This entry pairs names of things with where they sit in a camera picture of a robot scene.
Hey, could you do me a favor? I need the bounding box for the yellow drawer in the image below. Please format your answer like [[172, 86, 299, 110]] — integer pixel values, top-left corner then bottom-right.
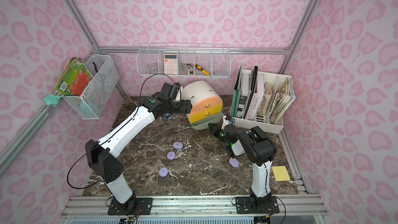
[[188, 105, 222, 123]]

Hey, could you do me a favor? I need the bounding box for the green bottom drawer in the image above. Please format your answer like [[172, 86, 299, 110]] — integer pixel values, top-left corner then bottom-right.
[[192, 112, 224, 130]]

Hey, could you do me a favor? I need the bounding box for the orange top drawer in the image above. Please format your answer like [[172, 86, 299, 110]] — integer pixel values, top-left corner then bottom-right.
[[190, 96, 223, 107]]

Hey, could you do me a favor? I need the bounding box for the white drawer cabinet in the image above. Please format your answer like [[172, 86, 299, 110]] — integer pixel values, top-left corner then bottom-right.
[[181, 80, 224, 130]]

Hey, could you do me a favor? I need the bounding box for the purple earphone case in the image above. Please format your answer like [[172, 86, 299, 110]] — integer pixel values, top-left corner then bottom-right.
[[229, 158, 240, 169], [166, 151, 176, 161], [173, 142, 183, 150], [159, 168, 169, 177]]

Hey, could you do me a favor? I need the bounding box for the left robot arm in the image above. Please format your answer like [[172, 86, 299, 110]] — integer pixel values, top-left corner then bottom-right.
[[85, 83, 192, 211]]

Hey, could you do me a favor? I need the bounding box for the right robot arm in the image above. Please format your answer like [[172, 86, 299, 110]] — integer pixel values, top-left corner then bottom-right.
[[208, 121, 277, 211]]

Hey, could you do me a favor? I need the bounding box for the clear tape roll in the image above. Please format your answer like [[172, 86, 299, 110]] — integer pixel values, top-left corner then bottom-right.
[[147, 65, 160, 75]]

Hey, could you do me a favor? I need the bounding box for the pink white calculator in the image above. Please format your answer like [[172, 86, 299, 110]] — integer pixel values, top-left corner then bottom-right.
[[163, 54, 178, 75]]

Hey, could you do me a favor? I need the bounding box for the white file organizer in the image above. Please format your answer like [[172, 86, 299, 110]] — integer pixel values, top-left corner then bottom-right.
[[230, 68, 296, 134]]

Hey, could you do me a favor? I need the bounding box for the yellow sticky note pad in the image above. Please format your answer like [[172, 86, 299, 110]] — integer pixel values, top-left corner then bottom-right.
[[272, 166, 290, 181]]

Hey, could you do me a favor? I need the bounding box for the green red booklet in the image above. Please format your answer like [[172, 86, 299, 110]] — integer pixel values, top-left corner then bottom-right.
[[55, 57, 93, 96]]

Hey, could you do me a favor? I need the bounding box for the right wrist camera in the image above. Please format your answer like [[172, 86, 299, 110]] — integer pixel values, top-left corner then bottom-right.
[[221, 115, 235, 130]]

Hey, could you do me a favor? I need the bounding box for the white wire wall shelf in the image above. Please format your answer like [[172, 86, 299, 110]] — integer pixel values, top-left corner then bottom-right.
[[136, 43, 232, 78]]

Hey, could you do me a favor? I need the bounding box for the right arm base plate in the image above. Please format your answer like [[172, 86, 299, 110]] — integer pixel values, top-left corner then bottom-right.
[[231, 196, 280, 215]]

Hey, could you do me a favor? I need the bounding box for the white mesh wall basket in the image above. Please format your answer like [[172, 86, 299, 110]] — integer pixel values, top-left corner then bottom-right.
[[63, 55, 119, 119]]

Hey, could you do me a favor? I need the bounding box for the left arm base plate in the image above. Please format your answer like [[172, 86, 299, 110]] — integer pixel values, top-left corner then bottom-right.
[[107, 197, 153, 216]]

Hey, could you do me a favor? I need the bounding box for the mint green wall hook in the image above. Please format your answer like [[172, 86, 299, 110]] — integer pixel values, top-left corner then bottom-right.
[[42, 94, 64, 106]]

